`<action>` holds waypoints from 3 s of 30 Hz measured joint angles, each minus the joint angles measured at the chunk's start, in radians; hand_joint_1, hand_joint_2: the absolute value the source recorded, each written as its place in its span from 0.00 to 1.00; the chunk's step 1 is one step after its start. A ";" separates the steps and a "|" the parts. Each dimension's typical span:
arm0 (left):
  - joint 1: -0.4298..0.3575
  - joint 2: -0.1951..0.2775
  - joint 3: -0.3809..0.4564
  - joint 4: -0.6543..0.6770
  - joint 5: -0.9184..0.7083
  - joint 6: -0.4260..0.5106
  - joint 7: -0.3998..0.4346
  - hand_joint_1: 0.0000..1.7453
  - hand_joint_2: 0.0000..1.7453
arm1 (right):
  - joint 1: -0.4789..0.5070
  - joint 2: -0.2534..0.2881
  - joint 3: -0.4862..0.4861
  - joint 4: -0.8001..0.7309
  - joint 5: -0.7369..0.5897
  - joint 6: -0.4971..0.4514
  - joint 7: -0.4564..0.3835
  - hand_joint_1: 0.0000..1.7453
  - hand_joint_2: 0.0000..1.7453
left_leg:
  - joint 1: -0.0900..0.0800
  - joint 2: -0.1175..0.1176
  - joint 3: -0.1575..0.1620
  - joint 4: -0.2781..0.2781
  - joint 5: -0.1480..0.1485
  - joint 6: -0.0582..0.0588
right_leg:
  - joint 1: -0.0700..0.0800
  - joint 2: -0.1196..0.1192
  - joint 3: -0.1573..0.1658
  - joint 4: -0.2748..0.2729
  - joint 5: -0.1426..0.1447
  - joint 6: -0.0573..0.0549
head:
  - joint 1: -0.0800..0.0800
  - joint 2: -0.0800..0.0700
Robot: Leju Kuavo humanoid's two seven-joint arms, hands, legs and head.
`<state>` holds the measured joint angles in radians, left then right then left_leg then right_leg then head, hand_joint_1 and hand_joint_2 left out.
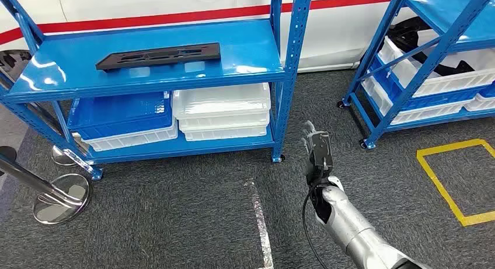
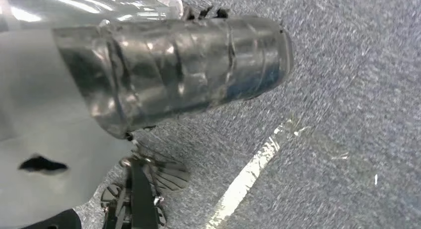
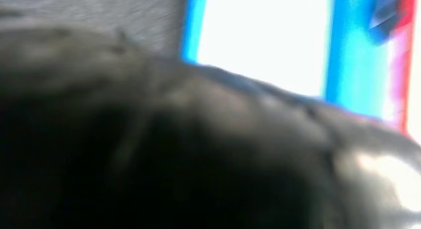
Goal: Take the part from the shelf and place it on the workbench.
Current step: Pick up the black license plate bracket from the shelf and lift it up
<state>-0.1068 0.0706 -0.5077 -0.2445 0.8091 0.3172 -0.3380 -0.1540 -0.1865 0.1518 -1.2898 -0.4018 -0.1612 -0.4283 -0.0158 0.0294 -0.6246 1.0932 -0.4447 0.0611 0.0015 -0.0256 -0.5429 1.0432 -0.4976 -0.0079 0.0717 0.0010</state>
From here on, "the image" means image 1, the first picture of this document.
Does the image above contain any long black plastic part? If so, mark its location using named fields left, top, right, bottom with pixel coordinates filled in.
left=95, top=42, right=222, bottom=72

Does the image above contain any blue metal shelf rack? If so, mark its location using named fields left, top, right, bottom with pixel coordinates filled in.
left=0, top=0, right=314, bottom=182
left=336, top=0, right=495, bottom=150

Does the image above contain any black curved plastic part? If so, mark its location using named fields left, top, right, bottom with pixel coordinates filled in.
left=388, top=18, right=477, bottom=78

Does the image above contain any translucent white plastic crate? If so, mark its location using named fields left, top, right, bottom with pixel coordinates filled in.
left=177, top=112, right=270, bottom=132
left=172, top=82, right=271, bottom=120
left=182, top=124, right=269, bottom=142

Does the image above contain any white car with red stripe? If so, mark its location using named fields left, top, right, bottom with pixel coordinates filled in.
left=0, top=0, right=465, bottom=91

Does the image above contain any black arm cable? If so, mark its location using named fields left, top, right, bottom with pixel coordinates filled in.
left=301, top=184, right=329, bottom=269

